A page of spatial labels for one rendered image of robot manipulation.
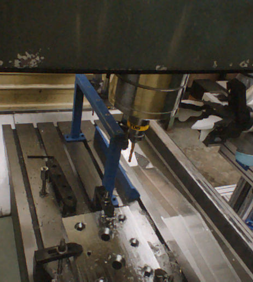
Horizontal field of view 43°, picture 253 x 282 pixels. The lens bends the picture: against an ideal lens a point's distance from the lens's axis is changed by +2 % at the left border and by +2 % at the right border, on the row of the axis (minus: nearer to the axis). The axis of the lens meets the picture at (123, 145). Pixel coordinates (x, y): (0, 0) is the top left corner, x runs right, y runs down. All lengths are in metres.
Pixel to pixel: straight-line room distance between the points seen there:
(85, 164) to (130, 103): 0.79
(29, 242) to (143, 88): 0.68
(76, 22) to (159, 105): 0.25
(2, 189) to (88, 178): 0.45
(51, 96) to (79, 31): 1.35
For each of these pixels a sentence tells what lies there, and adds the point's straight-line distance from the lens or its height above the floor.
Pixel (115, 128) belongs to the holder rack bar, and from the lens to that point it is 1.03.
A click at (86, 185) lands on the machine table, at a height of 0.90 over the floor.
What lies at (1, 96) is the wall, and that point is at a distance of 1.75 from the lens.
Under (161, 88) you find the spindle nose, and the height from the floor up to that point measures 1.53.
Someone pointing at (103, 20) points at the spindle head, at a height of 1.66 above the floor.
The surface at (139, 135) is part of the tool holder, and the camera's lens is 0.72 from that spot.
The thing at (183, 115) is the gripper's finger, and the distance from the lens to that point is 0.85.
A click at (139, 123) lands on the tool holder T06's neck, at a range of 0.70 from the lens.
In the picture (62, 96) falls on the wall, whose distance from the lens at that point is 1.80.
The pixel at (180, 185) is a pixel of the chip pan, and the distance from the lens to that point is 1.76.
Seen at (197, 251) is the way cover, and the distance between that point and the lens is 1.39.
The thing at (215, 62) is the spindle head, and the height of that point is 1.60.
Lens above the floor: 1.77
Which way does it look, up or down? 34 degrees down
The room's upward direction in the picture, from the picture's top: 12 degrees clockwise
